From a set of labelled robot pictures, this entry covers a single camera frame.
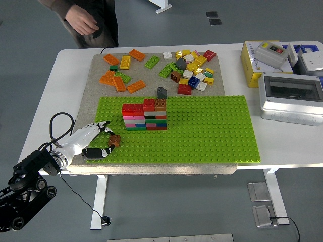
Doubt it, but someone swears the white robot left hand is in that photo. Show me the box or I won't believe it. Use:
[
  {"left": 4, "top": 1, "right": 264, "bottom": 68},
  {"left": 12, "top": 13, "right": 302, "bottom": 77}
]
[{"left": 59, "top": 120, "right": 116, "bottom": 166}]

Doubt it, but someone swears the person's right hand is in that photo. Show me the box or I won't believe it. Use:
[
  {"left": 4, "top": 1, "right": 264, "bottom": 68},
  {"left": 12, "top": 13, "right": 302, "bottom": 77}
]
[{"left": 65, "top": 5, "right": 100, "bottom": 35}]

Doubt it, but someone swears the red square brick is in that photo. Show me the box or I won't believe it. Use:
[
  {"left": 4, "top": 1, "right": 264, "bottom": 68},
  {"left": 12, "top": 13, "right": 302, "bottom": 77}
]
[
  {"left": 143, "top": 98, "right": 155, "bottom": 112},
  {"left": 177, "top": 83, "right": 192, "bottom": 96},
  {"left": 202, "top": 49, "right": 217, "bottom": 62}
]

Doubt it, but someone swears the orange long brick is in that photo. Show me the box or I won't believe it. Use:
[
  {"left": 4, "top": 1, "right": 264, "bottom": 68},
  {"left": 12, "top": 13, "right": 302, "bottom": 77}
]
[
  {"left": 112, "top": 75, "right": 127, "bottom": 92},
  {"left": 128, "top": 49, "right": 146, "bottom": 62},
  {"left": 127, "top": 80, "right": 147, "bottom": 94},
  {"left": 102, "top": 53, "right": 120, "bottom": 66},
  {"left": 99, "top": 70, "right": 116, "bottom": 86}
]

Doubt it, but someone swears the yellow long brick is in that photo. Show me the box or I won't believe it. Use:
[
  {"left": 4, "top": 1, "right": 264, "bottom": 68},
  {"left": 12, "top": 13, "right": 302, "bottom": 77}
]
[{"left": 119, "top": 55, "right": 132, "bottom": 70}]

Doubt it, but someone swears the red long brick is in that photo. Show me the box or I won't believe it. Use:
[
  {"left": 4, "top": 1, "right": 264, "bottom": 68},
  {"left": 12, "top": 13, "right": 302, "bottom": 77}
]
[{"left": 122, "top": 103, "right": 144, "bottom": 116}]

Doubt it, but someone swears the lime green long brick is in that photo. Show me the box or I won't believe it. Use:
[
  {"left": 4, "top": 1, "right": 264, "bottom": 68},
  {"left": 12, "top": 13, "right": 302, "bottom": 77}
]
[
  {"left": 113, "top": 71, "right": 132, "bottom": 84},
  {"left": 158, "top": 63, "right": 174, "bottom": 78},
  {"left": 168, "top": 62, "right": 184, "bottom": 75},
  {"left": 144, "top": 54, "right": 160, "bottom": 70}
]

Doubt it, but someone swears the person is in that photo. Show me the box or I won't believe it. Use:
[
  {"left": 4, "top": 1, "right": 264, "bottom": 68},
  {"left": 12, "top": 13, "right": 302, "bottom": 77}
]
[{"left": 37, "top": 0, "right": 119, "bottom": 49}]

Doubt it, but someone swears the white table leg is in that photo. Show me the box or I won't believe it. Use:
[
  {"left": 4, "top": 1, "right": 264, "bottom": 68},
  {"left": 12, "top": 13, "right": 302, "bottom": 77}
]
[
  {"left": 90, "top": 175, "right": 109, "bottom": 230},
  {"left": 262, "top": 168, "right": 290, "bottom": 226}
]

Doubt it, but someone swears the white furniture foot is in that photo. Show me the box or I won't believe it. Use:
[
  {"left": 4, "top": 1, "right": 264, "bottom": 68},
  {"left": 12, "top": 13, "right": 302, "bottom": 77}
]
[{"left": 148, "top": 0, "right": 173, "bottom": 14}]

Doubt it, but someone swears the grey-brown mat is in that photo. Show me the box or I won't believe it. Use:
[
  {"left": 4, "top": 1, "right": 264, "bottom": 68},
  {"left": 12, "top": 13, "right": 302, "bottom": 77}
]
[{"left": 64, "top": 52, "right": 238, "bottom": 176}]

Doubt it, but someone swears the green studded baseplate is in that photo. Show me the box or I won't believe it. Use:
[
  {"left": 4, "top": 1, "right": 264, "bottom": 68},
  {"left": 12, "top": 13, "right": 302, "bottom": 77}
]
[{"left": 85, "top": 95, "right": 261, "bottom": 164}]

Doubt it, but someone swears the long metal plate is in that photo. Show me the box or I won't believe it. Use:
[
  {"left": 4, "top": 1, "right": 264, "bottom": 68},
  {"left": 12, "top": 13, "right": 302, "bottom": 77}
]
[{"left": 107, "top": 233, "right": 234, "bottom": 242}]

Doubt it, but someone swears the yellow cardboard box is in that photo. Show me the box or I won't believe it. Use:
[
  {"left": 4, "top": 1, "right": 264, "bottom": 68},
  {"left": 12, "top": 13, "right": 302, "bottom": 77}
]
[{"left": 239, "top": 40, "right": 295, "bottom": 88}]

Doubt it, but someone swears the metal floor plate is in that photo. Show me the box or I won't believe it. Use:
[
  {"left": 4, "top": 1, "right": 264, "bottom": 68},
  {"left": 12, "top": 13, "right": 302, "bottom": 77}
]
[
  {"left": 247, "top": 181, "right": 271, "bottom": 202},
  {"left": 252, "top": 204, "right": 278, "bottom": 229}
]

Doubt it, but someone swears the white plastic panel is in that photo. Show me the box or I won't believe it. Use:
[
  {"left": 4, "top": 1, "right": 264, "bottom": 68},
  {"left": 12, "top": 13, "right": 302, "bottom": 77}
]
[{"left": 287, "top": 42, "right": 303, "bottom": 67}]

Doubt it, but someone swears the grey distribution box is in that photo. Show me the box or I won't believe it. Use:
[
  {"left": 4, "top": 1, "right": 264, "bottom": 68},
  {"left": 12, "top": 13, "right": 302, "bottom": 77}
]
[{"left": 257, "top": 72, "right": 323, "bottom": 127}]

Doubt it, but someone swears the blue plastic bin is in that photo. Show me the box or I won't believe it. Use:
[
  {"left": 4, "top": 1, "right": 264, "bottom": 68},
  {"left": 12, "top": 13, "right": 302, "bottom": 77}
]
[{"left": 281, "top": 43, "right": 319, "bottom": 55}]

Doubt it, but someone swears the multicoloured brick wall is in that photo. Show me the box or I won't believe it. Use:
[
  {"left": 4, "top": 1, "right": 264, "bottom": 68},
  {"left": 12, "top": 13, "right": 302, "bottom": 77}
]
[{"left": 122, "top": 110, "right": 168, "bottom": 131}]

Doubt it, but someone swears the thin black cable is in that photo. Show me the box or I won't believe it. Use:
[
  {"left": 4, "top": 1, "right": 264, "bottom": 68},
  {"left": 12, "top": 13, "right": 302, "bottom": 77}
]
[{"left": 59, "top": 167, "right": 103, "bottom": 220}]

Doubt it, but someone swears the grey push-button switch box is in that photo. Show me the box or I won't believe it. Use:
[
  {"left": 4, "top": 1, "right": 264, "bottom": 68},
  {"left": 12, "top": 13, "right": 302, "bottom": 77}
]
[{"left": 254, "top": 40, "right": 290, "bottom": 70}]

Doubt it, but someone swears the black cable with connector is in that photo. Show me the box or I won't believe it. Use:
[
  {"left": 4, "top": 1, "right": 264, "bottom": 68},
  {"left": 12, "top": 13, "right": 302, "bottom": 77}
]
[{"left": 268, "top": 215, "right": 301, "bottom": 242}]

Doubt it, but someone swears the white wall socket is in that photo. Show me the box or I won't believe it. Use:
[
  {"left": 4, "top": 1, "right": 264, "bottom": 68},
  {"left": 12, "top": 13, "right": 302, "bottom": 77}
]
[{"left": 299, "top": 52, "right": 323, "bottom": 72}]

